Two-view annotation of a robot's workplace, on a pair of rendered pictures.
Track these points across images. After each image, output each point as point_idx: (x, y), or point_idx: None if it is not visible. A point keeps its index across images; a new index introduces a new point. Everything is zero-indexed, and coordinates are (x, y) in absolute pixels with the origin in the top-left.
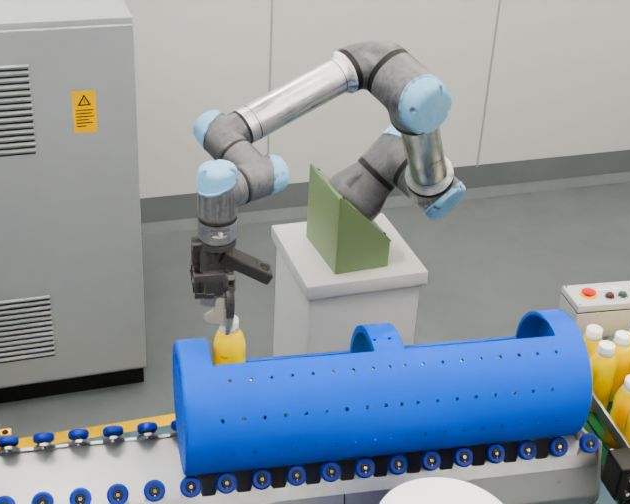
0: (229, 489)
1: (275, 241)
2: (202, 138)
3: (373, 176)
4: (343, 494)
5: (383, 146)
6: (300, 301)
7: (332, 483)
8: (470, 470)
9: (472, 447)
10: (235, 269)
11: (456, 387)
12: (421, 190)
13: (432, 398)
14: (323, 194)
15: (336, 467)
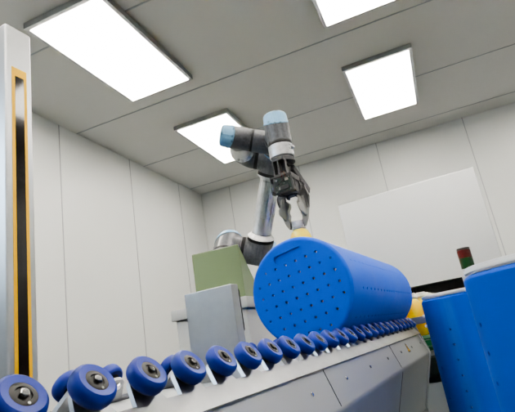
0: (364, 334)
1: (181, 315)
2: (234, 130)
3: None
4: (389, 346)
5: (226, 237)
6: None
7: (382, 338)
8: (402, 333)
9: None
10: (299, 176)
11: (384, 266)
12: (266, 239)
13: (384, 268)
14: (215, 259)
15: (378, 324)
